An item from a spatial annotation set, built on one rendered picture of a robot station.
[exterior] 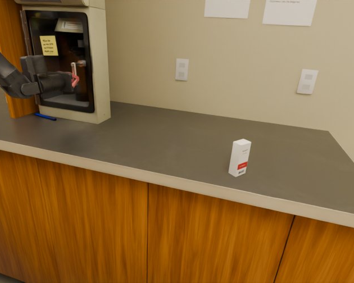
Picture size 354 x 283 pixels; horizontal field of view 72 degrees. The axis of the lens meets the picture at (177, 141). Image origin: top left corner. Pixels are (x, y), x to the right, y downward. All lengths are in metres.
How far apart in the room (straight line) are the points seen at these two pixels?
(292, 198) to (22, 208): 1.06
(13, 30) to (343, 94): 1.51
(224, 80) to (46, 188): 0.98
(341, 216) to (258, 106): 0.77
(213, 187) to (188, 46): 0.86
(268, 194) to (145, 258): 0.55
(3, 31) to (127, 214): 0.90
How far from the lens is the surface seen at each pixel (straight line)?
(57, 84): 0.98
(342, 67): 1.40
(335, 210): 0.77
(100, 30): 1.15
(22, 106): 1.36
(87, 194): 0.98
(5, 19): 1.32
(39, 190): 1.14
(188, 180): 0.73
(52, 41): 1.20
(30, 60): 0.94
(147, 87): 1.48
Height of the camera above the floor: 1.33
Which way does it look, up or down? 23 degrees down
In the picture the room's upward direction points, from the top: 4 degrees clockwise
